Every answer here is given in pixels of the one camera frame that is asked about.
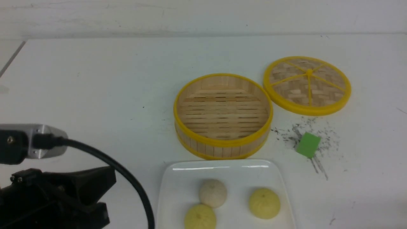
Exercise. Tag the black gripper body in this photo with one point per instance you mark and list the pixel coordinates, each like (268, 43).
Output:
(49, 200)

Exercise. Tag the yellow steamed bun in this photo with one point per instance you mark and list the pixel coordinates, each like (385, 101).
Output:
(200, 216)
(264, 203)

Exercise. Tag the white steamed bun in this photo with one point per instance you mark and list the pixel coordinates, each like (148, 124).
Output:
(213, 193)

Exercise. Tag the white square plate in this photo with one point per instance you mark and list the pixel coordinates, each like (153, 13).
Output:
(180, 191)

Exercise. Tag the yellow bamboo steamer basket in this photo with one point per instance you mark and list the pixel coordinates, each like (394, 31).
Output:
(222, 116)

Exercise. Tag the green square sticker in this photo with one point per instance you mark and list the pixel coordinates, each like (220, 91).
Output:
(308, 145)

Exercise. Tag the yellow bamboo steamer lid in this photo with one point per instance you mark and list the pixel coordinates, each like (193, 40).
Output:
(306, 86)

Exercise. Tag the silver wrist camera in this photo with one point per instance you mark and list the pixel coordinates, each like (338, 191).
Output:
(17, 142)

